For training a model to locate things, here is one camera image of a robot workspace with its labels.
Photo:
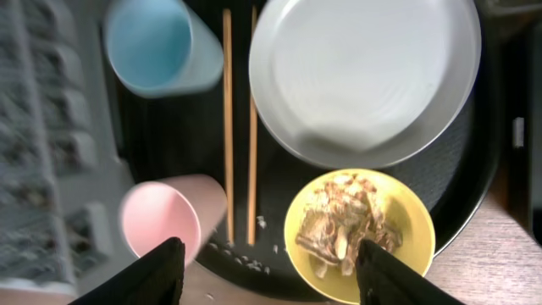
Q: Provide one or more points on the white round plate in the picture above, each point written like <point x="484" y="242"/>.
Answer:
<point x="362" y="83"/>

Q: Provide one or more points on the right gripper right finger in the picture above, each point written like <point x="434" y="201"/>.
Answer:
<point x="385" y="280"/>

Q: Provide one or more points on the yellow bowl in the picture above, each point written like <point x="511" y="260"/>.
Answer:
<point x="403" y="208"/>

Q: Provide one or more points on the grey plastic dishwasher rack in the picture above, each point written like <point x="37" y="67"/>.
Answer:
<point x="62" y="179"/>

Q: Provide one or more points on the round black serving tray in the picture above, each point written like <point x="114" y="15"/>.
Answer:
<point x="184" y="135"/>

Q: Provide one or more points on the brown food scraps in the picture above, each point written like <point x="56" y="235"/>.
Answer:
<point x="337" y="216"/>

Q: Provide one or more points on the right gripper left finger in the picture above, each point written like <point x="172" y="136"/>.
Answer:
<point x="157" y="278"/>

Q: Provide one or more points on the wooden chopstick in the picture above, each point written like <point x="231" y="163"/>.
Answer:
<point x="228" y="125"/>
<point x="252" y="176"/>

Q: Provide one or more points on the light blue plastic cup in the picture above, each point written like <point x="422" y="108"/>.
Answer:
<point x="160" y="48"/>

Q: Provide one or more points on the pink plastic cup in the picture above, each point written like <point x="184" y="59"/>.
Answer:
<point x="189" y="207"/>

